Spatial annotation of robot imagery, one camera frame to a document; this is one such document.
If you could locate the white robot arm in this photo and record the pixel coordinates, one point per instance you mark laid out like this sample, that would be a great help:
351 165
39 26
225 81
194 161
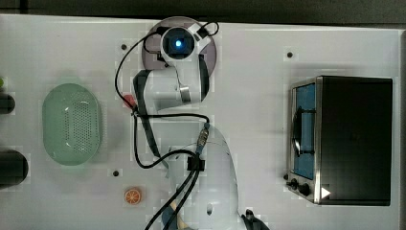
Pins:
195 154

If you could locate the round grey plate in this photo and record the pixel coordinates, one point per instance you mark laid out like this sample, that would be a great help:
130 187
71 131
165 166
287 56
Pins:
212 54

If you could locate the small blue plate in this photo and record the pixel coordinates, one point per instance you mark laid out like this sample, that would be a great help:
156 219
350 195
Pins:
168 218

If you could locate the toy strawberry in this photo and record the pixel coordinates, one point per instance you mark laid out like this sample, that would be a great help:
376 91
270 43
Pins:
129 100

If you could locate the toy orange slice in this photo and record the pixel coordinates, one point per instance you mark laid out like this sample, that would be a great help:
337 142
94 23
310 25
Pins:
133 196

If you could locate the green perforated colander basket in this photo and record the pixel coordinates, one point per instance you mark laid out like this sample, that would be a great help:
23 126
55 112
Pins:
72 124

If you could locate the black toaster oven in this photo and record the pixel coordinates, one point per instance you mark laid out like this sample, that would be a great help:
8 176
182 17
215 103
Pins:
340 140

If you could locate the black cylinder container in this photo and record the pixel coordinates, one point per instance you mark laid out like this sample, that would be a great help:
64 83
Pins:
14 168

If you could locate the dark cylinder at edge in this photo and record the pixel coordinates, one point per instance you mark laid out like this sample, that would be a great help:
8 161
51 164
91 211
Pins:
7 103

